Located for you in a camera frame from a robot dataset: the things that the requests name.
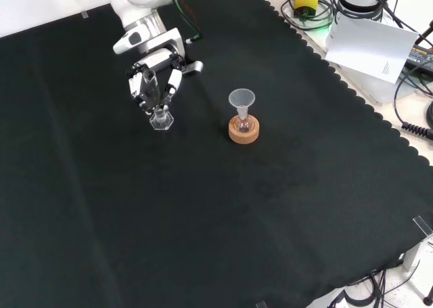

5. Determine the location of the black cables round stop button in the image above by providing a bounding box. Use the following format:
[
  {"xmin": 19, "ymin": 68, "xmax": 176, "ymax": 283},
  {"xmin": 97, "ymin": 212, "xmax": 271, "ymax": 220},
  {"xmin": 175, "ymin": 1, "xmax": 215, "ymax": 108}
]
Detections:
[{"xmin": 279, "ymin": 0, "xmax": 339, "ymax": 31}]

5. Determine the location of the black power adapter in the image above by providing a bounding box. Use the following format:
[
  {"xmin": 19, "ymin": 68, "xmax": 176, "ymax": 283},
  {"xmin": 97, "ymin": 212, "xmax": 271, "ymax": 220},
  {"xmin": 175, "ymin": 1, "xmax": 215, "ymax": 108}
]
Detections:
[{"xmin": 404, "ymin": 43, "xmax": 433, "ymax": 74}]

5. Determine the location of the round-bottom glass flask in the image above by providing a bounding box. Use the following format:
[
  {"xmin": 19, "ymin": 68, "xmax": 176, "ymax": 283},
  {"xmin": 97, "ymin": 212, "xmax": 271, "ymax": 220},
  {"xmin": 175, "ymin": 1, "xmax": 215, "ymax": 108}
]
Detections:
[{"xmin": 236, "ymin": 113, "xmax": 254, "ymax": 133}]

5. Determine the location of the white paper sheet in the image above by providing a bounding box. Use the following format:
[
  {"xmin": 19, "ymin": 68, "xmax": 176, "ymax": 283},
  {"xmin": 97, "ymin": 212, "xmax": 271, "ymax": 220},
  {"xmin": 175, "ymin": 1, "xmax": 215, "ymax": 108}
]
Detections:
[{"xmin": 324, "ymin": 16, "xmax": 419, "ymax": 85}]

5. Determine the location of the clear graduated cylinder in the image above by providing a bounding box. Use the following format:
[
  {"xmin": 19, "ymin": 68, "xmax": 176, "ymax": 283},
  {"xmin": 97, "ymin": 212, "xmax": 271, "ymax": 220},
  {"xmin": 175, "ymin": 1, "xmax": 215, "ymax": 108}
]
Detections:
[{"xmin": 141, "ymin": 69, "xmax": 175, "ymax": 131}]

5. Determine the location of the cork ring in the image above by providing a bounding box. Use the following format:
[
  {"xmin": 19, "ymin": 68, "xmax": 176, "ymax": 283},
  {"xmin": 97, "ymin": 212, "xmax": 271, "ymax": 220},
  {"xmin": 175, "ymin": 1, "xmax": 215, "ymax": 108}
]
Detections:
[{"xmin": 228, "ymin": 115, "xmax": 261, "ymax": 144}]

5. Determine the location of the yellow stop button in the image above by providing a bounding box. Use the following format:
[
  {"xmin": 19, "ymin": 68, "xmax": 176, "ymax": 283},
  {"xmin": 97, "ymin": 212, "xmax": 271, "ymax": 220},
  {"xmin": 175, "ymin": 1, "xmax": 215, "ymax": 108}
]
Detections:
[{"xmin": 293, "ymin": 0, "xmax": 319, "ymax": 18}]

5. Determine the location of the black floor cable bundle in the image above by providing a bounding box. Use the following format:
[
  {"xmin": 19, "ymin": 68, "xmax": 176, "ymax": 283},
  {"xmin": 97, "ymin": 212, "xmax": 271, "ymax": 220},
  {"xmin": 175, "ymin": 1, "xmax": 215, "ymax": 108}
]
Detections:
[{"xmin": 327, "ymin": 269, "xmax": 420, "ymax": 308}]

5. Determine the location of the green red black cable bundle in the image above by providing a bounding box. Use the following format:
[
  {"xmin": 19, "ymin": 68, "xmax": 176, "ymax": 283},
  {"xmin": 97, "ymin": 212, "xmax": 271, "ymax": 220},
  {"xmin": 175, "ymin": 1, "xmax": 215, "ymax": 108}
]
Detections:
[{"xmin": 168, "ymin": 0, "xmax": 204, "ymax": 45}]

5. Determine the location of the black coiled cable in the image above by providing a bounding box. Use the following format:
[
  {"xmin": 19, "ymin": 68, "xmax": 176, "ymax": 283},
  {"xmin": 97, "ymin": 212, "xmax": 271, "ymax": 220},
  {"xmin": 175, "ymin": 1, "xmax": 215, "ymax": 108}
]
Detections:
[{"xmin": 394, "ymin": 69, "xmax": 433, "ymax": 139}]

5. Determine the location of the clear plastic funnel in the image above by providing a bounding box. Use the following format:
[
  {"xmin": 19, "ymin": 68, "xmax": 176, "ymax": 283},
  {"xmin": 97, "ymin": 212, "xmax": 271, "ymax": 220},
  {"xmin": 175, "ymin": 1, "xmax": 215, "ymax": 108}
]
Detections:
[{"xmin": 228, "ymin": 89, "xmax": 256, "ymax": 119}]

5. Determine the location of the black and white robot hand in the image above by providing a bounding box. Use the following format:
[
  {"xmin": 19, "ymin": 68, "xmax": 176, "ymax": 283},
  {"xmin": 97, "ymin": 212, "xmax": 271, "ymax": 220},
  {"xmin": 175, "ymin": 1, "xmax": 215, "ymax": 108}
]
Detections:
[{"xmin": 113, "ymin": 26, "xmax": 204, "ymax": 116}]

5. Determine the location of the black bench cloth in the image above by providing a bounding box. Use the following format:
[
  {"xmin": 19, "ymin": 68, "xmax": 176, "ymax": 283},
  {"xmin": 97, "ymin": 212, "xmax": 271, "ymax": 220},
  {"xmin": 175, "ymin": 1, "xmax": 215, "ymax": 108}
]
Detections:
[{"xmin": 0, "ymin": 0, "xmax": 433, "ymax": 308}]

